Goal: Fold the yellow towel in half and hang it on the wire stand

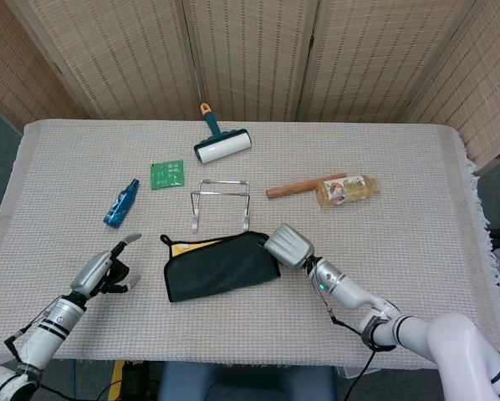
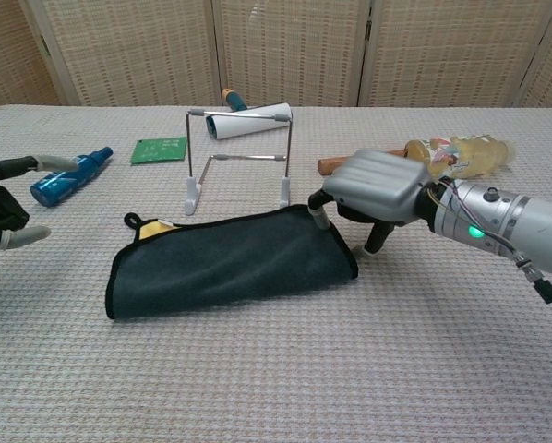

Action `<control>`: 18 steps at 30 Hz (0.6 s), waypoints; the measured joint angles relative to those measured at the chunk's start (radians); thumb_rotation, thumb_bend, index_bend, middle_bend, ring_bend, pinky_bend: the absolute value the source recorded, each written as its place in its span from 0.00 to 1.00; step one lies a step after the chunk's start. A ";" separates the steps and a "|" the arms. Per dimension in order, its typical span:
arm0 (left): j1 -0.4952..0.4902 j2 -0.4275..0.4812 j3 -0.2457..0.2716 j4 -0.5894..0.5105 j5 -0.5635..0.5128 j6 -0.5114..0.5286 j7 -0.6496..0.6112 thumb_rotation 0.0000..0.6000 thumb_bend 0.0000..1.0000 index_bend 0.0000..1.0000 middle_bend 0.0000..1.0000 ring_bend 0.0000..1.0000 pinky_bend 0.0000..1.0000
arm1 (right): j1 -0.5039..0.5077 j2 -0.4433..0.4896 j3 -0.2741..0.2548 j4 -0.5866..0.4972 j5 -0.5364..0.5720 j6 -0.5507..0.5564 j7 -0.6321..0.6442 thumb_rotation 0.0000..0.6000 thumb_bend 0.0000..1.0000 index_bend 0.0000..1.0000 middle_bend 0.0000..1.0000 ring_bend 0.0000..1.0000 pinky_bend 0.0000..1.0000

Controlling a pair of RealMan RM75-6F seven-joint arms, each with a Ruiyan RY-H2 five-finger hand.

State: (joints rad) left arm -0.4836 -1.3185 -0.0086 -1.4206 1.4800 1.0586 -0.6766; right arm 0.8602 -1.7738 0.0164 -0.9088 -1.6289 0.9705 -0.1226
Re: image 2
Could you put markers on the green circuit board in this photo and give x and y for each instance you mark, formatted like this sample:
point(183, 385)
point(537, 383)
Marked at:
point(158, 150)

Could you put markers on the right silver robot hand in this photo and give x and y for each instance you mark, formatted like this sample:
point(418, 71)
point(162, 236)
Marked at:
point(377, 184)

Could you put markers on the bamboo folding screen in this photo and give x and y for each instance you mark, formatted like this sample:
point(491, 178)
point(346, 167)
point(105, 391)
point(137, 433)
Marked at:
point(142, 51)

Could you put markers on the blue spray bottle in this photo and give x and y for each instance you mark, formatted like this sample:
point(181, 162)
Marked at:
point(63, 180)

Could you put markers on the brown wooden stick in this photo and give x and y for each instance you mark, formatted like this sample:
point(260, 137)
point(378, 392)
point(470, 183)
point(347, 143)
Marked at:
point(331, 166)

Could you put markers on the teal lint roller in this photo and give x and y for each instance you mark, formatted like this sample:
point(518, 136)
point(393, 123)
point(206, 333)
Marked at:
point(239, 125)

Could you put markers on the yellow cloth with black trim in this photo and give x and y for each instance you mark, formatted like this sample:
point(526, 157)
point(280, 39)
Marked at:
point(230, 263)

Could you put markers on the yellow liquid plastic bottle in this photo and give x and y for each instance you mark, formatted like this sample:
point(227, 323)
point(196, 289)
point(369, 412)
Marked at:
point(470, 157)

